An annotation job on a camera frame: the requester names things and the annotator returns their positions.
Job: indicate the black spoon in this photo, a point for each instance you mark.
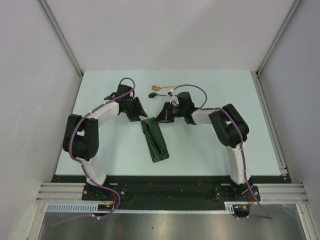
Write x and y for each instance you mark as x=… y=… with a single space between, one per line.
x=154 y=94

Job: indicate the right aluminium frame post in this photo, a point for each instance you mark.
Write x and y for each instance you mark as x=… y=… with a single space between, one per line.
x=279 y=35

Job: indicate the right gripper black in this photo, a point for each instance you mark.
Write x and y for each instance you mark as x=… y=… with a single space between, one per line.
x=165 y=116

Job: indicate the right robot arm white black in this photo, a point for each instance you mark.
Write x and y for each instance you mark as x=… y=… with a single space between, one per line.
x=230 y=129

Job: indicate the white cable duct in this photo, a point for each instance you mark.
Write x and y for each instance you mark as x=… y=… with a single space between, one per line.
x=79 y=208
x=238 y=207

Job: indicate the left white cable duct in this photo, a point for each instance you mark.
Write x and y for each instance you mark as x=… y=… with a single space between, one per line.
x=79 y=208

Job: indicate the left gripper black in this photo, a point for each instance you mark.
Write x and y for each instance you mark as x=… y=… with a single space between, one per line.
x=138 y=112

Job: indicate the aluminium frame post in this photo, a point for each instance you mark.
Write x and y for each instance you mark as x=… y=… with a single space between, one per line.
x=279 y=35
x=55 y=26

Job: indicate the right white cable duct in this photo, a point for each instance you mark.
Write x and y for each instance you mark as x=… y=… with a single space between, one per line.
x=238 y=207

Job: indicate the gold spoon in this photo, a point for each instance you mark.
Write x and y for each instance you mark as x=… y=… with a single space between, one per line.
x=158 y=88

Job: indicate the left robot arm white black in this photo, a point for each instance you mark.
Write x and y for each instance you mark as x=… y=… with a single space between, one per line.
x=81 y=137

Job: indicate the left aluminium frame post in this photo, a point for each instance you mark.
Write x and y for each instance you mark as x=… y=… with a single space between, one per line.
x=55 y=26

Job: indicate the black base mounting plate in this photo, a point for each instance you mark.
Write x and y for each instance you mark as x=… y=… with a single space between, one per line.
x=171 y=193

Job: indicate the dark green cloth napkin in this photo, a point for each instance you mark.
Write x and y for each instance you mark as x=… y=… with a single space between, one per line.
x=155 y=140

